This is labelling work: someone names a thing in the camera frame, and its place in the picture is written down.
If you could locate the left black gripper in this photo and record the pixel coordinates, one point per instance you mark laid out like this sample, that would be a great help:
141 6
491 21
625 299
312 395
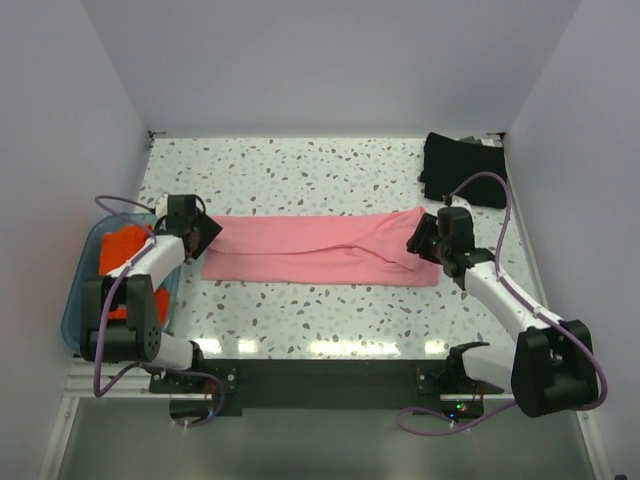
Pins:
210 231

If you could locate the folded black t-shirt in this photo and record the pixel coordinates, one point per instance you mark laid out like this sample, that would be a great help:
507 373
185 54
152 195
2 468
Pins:
432 176

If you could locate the orange t-shirt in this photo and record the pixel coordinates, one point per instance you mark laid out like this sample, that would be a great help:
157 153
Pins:
119 246

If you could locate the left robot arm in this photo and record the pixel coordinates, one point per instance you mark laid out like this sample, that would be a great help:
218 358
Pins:
120 319

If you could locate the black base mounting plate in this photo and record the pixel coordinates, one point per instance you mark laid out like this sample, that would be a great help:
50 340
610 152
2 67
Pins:
381 384

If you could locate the pink t-shirt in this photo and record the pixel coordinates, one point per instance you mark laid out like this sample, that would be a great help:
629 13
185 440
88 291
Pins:
330 250

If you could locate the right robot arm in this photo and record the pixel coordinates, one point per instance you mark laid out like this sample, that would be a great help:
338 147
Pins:
551 366

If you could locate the teal plastic basket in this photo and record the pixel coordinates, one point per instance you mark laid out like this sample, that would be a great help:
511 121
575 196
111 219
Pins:
88 267

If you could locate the aluminium frame rail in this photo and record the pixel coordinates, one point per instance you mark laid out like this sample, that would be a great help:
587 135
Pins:
80 378

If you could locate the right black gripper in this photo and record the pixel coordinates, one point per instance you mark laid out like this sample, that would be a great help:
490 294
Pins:
417 243

